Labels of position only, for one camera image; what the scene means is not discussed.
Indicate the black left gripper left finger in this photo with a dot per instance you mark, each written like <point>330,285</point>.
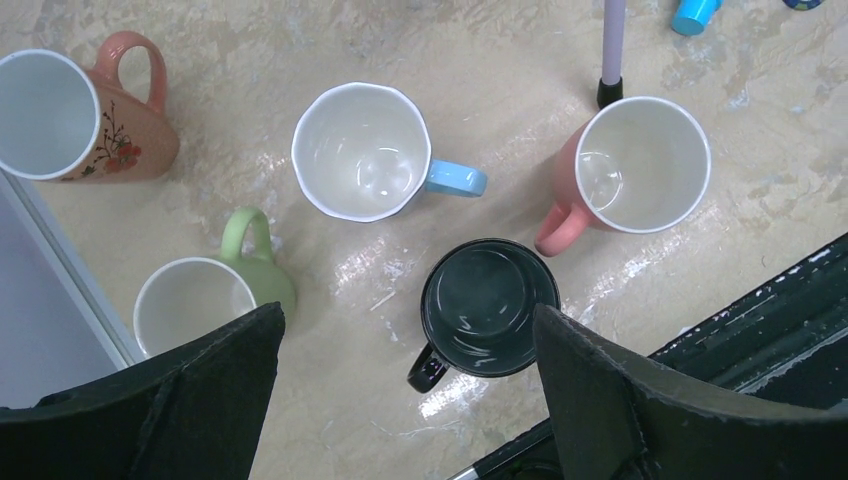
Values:
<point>194,412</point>

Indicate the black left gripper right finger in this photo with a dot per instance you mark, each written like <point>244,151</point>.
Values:
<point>616,414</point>

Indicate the light green mug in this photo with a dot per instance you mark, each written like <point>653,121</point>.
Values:
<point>192,296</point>

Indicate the dark grey mug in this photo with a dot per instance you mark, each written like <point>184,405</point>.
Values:
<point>477,309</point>

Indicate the plain pink mug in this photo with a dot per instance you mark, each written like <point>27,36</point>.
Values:
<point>639,166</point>

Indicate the light blue mug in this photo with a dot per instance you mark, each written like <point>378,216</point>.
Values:
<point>361,152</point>

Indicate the textured salmon mug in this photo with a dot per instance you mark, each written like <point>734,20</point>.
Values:
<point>61,123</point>

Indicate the lilac music stand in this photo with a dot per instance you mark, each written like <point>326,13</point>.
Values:
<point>610,87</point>

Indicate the round black token upper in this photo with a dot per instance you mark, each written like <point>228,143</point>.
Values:
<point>802,5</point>

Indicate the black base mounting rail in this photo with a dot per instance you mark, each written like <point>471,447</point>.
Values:
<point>785,341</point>

